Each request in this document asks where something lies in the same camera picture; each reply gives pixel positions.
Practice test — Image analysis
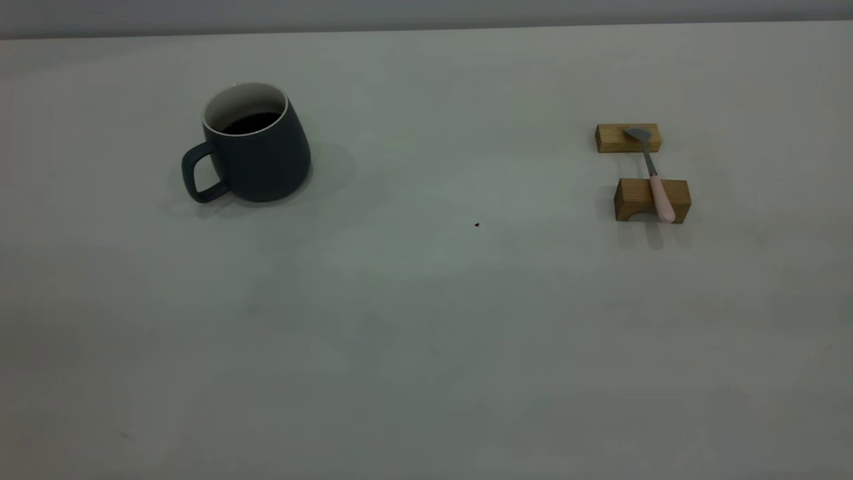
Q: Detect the dark grey ceramic mug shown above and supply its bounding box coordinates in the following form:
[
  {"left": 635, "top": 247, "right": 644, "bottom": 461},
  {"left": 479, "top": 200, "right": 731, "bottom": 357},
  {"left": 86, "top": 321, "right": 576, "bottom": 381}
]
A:
[{"left": 181, "top": 82, "right": 312, "bottom": 204}]

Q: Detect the pink handled metal spoon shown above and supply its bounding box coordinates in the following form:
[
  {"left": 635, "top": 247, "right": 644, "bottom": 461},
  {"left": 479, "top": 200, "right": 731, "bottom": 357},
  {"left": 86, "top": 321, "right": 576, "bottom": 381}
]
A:
[{"left": 624, "top": 127, "right": 676, "bottom": 223}]

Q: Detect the flat rectangular wooden block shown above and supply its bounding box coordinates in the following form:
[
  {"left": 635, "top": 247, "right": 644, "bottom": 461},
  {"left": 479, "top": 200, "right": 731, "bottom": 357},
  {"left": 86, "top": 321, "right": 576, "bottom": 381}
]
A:
[{"left": 595, "top": 123, "right": 662, "bottom": 153}]

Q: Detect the arched wooden block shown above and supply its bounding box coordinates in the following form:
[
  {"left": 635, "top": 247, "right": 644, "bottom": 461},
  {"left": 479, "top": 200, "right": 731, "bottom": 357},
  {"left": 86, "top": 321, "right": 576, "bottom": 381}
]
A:
[{"left": 614, "top": 178, "right": 692, "bottom": 224}]

